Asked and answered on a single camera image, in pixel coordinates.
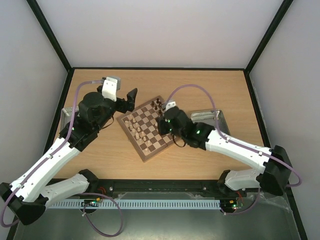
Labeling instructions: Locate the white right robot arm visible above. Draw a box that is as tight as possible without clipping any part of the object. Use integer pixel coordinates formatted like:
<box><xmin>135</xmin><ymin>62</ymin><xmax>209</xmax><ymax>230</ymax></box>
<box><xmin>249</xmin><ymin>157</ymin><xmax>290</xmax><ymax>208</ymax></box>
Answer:
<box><xmin>156</xmin><ymin>106</ymin><xmax>293</xmax><ymax>196</ymax></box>

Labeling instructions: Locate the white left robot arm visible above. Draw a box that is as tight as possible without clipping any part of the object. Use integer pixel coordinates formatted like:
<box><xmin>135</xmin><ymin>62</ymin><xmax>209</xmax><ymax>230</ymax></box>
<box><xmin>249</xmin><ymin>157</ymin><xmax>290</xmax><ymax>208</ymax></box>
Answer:
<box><xmin>0</xmin><ymin>88</ymin><xmax>138</xmax><ymax>226</ymax></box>

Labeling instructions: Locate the dark chess piece row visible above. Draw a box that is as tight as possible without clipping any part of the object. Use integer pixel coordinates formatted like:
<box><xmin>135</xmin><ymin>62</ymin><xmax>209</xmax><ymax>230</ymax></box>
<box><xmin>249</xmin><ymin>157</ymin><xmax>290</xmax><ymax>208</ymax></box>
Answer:
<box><xmin>150</xmin><ymin>98</ymin><xmax>164</xmax><ymax>118</ymax></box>

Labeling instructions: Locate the wooden chess board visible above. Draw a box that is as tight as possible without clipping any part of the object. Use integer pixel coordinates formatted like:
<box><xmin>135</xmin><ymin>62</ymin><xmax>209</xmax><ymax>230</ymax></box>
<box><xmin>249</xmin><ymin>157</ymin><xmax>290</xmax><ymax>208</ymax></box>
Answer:
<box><xmin>117</xmin><ymin>95</ymin><xmax>180</xmax><ymax>163</ymax></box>

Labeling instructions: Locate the silver metal tin box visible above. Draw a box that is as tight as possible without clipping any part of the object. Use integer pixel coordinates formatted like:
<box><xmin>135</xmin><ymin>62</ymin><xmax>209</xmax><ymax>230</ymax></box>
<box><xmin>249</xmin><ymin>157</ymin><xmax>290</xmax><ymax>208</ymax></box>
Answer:
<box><xmin>190</xmin><ymin>109</ymin><xmax>230</xmax><ymax>135</ymax></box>

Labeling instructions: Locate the cream piece row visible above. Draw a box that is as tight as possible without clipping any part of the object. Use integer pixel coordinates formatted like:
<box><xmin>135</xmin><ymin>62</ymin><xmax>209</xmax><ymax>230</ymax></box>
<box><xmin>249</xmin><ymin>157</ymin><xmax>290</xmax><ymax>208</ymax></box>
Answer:
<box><xmin>123</xmin><ymin>114</ymin><xmax>151</xmax><ymax>155</ymax></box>

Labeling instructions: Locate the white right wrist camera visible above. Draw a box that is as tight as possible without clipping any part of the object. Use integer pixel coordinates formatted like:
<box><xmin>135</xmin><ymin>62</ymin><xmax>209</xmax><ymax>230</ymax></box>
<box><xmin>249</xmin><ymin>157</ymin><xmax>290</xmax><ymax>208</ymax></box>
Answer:
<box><xmin>162</xmin><ymin>100</ymin><xmax>176</xmax><ymax>111</ymax></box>

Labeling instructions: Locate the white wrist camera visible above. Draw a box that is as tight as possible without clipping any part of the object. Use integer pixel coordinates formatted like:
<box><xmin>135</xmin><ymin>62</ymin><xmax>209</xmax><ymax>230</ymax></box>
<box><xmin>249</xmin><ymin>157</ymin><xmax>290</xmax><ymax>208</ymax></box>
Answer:
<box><xmin>97</xmin><ymin>76</ymin><xmax>121</xmax><ymax>102</ymax></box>
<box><xmin>162</xmin><ymin>100</ymin><xmax>176</xmax><ymax>111</ymax></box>

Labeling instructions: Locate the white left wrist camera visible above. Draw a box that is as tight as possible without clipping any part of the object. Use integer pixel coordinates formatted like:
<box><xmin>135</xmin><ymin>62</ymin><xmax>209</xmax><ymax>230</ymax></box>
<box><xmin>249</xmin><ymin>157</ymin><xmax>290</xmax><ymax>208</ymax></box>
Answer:
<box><xmin>97</xmin><ymin>76</ymin><xmax>121</xmax><ymax>102</ymax></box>

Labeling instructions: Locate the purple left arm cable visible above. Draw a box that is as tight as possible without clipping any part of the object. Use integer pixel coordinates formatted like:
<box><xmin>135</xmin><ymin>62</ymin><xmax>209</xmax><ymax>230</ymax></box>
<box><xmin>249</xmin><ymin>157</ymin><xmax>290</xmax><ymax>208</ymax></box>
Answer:
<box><xmin>0</xmin><ymin>79</ymin><xmax>103</xmax><ymax>228</ymax></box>

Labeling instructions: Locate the black aluminium frame rail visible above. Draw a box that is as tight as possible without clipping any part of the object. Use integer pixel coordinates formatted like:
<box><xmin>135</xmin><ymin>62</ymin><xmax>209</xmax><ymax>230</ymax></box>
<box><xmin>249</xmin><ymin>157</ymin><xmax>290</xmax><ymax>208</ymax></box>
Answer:
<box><xmin>47</xmin><ymin>178</ymin><xmax>291</xmax><ymax>198</ymax></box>

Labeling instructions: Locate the light blue cable duct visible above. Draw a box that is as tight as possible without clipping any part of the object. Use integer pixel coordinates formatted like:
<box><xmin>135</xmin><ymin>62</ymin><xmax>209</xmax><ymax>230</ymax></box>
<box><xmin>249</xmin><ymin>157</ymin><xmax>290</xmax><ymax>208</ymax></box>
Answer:
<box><xmin>50</xmin><ymin>199</ymin><xmax>221</xmax><ymax>210</ymax></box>

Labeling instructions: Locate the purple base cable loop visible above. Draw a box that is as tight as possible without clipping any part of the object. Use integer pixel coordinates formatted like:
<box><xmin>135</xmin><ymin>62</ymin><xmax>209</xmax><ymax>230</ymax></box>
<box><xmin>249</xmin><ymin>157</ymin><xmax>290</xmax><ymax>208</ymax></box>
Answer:
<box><xmin>79</xmin><ymin>192</ymin><xmax>124</xmax><ymax>237</ymax></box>

